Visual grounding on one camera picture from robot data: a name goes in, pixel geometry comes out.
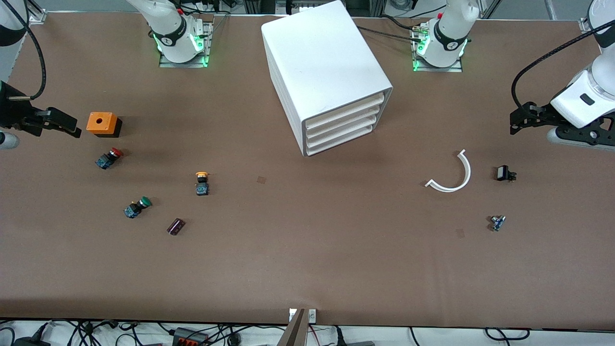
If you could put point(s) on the grey metal profile post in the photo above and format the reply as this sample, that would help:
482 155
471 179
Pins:
295 331

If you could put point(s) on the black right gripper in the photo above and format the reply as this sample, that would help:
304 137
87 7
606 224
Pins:
14 111

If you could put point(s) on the green push button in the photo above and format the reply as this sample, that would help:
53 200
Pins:
137 207

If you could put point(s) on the small white bracket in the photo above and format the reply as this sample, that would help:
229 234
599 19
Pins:
312 315

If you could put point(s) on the dark maroon capacitor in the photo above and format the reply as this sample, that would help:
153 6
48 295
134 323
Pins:
176 227

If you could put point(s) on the white drawer cabinet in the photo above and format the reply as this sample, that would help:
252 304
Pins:
317 53

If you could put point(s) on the yellow push button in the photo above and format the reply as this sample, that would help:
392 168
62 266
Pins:
202 184

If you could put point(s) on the black orange power strip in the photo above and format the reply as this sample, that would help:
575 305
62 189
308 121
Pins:
190 336

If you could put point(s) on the small black switch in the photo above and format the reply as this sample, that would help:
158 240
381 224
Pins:
503 173

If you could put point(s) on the aluminium frame corner bracket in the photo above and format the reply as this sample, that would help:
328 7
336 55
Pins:
584 24
38 17

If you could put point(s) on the orange box with hole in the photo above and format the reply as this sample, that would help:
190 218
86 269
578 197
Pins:
99 123

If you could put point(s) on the small blue electronic component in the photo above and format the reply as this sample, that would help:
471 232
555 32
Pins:
498 223

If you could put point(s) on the black plug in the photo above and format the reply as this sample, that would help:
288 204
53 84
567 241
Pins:
342 339

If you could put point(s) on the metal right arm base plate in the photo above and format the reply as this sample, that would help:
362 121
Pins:
168 64

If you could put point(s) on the red push button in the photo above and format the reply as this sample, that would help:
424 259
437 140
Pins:
108 158

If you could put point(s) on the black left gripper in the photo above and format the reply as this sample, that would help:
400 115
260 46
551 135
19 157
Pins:
541 114

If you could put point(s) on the white plastic drawer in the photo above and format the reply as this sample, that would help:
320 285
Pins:
340 142
343 122
346 111
342 132

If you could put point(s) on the white curved plastic piece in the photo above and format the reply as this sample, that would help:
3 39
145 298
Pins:
465 175

